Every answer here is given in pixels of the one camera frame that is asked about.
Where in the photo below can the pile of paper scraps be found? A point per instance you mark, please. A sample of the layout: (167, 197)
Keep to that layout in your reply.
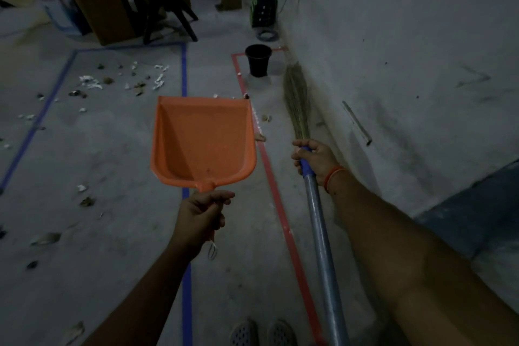
(91, 83)

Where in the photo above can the person's right hand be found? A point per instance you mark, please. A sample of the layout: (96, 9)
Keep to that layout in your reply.
(318, 159)

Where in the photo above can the orange plastic dustpan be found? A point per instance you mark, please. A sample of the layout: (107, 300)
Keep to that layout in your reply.
(202, 139)

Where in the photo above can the tall brown cardboard box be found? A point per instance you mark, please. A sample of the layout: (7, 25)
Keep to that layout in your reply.
(101, 13)

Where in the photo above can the person's left forearm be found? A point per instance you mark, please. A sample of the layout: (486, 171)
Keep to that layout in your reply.
(138, 309)

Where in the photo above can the orange wrist band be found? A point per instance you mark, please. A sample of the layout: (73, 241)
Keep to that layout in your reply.
(333, 177)

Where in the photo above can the person's left hand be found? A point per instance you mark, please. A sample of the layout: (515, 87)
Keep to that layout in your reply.
(194, 220)

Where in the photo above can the short metal bar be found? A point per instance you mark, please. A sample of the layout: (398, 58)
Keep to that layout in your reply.
(357, 122)

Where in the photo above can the black bucket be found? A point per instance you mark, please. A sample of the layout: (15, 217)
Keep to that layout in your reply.
(258, 62)

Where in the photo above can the green and black crate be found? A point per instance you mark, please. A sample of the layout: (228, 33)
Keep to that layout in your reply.
(263, 9)

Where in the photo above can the person's right forearm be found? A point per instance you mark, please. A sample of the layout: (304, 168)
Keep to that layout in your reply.
(405, 260)

